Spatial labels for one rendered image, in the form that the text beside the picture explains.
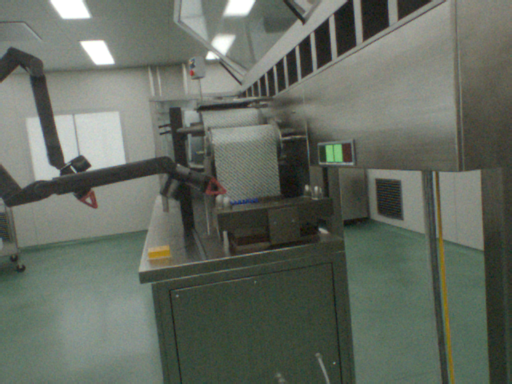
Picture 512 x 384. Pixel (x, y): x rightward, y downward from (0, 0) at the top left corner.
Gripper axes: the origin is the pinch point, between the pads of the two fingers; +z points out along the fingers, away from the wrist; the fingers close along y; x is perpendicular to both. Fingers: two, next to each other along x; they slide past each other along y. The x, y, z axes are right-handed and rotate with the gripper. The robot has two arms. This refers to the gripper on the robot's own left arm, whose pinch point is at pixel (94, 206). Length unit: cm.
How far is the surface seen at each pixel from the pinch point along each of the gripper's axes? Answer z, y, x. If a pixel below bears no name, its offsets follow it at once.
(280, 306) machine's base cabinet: 47, -83, -15
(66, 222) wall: 84, 532, -11
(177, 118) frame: -13, -20, -48
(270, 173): 19, -62, -50
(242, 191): 18, -58, -37
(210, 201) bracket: 17, -47, -29
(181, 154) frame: 0.8, -20.2, -39.8
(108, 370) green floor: 94, 60, 47
